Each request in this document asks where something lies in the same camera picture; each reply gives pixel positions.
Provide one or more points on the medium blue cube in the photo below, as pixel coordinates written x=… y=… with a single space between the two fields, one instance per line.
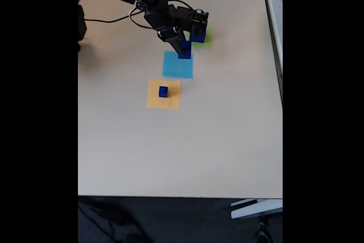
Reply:
x=187 y=51

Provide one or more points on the tiny blue cube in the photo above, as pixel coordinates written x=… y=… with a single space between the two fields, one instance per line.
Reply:
x=162 y=88

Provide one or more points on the green paper square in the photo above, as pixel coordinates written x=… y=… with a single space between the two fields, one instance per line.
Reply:
x=209 y=38

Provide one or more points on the light blue paper square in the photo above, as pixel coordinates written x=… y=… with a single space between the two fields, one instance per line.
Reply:
x=176 y=68

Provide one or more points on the orange paper square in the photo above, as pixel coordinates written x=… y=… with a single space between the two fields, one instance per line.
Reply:
x=155 y=102

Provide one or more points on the large blue cube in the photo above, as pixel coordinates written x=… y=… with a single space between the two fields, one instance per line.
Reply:
x=197 y=39

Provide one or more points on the small blue cube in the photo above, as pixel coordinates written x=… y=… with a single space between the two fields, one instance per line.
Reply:
x=163 y=93

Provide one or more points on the white desk with dark edge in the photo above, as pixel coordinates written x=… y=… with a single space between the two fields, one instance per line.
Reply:
x=274 y=12

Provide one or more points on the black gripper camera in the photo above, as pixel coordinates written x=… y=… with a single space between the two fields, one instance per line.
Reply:
x=202 y=15

